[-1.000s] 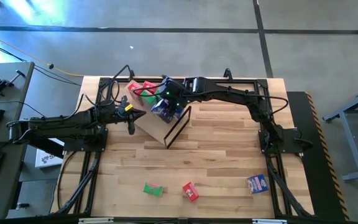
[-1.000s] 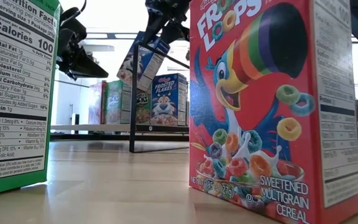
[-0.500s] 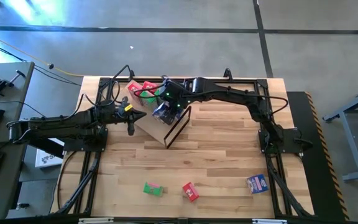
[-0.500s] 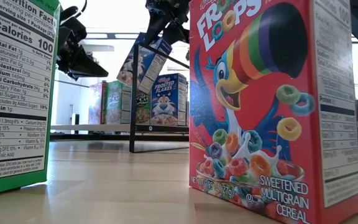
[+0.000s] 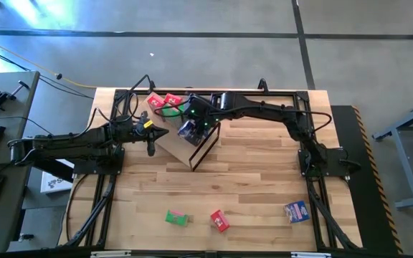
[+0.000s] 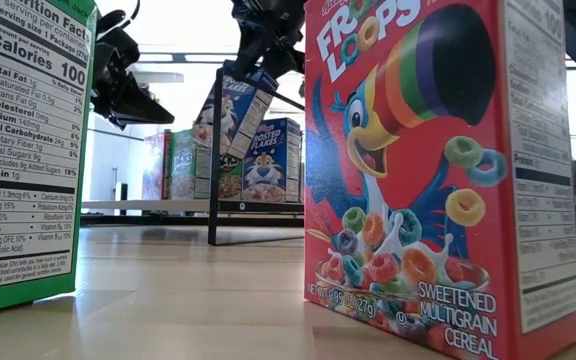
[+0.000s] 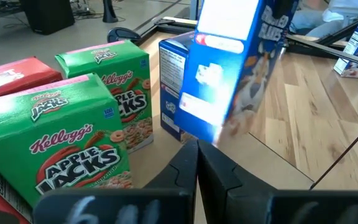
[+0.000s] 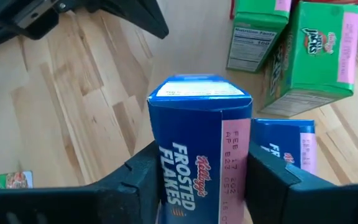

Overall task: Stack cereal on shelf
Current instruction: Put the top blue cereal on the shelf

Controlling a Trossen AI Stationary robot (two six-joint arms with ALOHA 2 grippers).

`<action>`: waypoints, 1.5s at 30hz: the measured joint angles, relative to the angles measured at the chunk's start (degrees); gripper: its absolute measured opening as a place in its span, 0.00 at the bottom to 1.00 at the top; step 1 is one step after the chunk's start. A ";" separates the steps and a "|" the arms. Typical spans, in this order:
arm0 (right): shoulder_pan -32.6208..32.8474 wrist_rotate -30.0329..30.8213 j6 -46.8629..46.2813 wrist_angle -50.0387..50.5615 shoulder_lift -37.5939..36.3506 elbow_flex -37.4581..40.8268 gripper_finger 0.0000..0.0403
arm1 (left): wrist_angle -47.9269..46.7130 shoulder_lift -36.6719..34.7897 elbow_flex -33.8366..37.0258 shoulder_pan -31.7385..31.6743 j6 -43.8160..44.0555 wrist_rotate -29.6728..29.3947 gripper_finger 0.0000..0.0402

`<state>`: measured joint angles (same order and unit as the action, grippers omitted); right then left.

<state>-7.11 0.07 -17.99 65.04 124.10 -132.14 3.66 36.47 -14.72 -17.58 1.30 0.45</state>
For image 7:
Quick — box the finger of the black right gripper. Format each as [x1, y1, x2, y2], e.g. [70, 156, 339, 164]
[273, 0, 297, 19]

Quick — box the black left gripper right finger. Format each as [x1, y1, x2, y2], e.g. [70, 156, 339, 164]
[197, 139, 358, 224]

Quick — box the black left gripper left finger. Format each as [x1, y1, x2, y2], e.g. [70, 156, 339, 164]
[32, 139, 200, 224]

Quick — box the green Apple Jacks cereal box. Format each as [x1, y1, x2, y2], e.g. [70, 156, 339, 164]
[0, 73, 134, 207]
[54, 39, 154, 154]

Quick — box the person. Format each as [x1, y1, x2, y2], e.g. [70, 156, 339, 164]
[290, 0, 358, 40]

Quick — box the black floor speaker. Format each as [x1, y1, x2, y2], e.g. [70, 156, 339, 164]
[19, 0, 76, 35]

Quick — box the black stand post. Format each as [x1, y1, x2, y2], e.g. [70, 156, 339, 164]
[102, 0, 119, 24]

